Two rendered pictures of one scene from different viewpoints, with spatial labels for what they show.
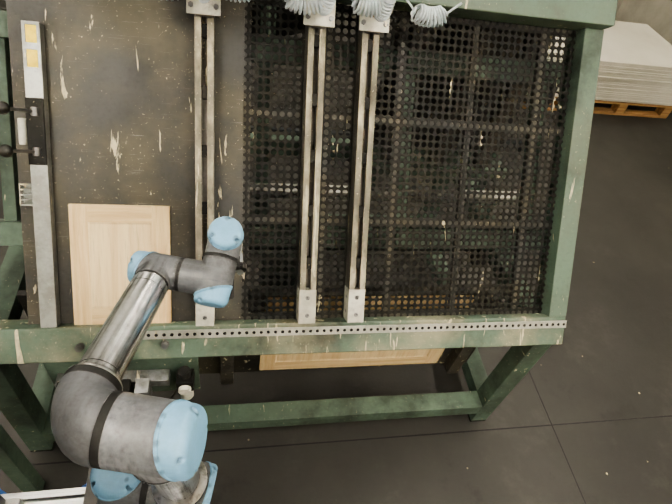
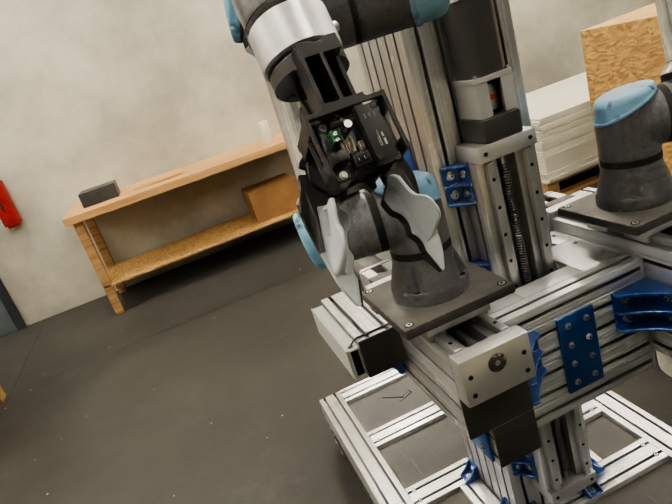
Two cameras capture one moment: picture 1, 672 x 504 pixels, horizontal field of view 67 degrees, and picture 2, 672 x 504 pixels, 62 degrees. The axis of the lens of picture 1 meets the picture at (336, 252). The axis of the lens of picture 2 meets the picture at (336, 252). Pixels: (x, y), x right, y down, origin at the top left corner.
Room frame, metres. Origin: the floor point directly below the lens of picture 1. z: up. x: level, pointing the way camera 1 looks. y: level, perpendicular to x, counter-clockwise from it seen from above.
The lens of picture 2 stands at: (1.33, 0.28, 1.51)
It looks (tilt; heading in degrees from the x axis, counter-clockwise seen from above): 19 degrees down; 185
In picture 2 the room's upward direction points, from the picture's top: 18 degrees counter-clockwise
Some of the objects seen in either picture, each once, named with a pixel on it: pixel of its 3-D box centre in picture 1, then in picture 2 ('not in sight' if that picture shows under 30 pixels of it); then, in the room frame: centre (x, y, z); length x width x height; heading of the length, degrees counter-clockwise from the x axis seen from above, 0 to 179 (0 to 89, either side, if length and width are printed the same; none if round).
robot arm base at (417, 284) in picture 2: not in sight; (425, 264); (0.34, 0.35, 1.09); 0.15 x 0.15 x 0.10
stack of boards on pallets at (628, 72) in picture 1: (557, 61); not in sight; (5.44, -1.79, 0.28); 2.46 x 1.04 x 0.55; 108
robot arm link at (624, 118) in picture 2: not in sight; (629, 120); (0.19, 0.83, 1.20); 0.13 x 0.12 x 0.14; 82
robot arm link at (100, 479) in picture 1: (124, 477); (406, 209); (0.34, 0.34, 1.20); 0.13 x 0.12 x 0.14; 94
